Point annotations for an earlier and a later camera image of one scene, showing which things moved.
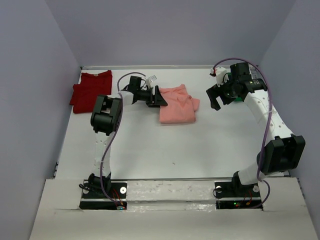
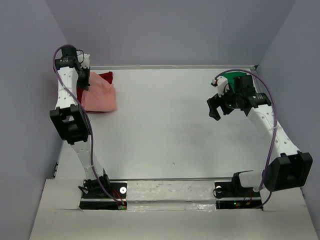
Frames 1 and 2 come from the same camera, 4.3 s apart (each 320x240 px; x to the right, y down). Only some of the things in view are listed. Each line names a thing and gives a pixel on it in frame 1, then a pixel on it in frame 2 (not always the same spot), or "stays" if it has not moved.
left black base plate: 90,201 stays
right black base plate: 233,195 stays
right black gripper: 214,92 -> 214,102
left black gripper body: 146,96 -> 83,78
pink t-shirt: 181,107 -> 100,96
